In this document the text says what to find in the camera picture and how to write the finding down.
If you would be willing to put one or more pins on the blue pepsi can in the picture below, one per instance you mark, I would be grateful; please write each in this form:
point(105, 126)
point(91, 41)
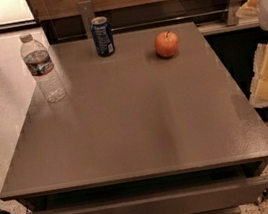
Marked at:
point(102, 36)

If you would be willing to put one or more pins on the red apple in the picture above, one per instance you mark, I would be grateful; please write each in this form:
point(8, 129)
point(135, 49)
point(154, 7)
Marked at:
point(166, 44)

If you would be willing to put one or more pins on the grey cabinet with drawers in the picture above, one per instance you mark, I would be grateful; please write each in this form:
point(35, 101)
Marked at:
point(134, 124)

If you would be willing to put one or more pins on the grey cabinet drawer front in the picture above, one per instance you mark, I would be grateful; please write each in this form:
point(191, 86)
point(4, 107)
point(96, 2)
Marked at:
point(193, 200)

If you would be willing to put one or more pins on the clear plastic water bottle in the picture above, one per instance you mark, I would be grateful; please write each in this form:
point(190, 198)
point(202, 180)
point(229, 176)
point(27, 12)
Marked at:
point(40, 65)

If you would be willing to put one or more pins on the left metal wall bracket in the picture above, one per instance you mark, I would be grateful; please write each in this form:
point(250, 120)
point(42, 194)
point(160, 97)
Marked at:
point(87, 14)

